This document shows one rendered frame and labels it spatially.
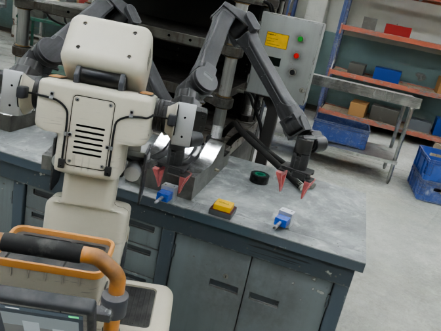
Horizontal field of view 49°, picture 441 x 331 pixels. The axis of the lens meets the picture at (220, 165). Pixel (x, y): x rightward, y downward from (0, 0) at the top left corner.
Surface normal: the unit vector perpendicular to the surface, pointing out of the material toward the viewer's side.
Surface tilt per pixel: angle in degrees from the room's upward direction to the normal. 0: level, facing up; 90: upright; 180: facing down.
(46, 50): 50
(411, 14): 90
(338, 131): 93
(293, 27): 90
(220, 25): 43
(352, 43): 90
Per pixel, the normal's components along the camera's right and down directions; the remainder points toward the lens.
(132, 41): 0.14, -0.38
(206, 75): 0.62, -0.39
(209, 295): -0.28, 0.26
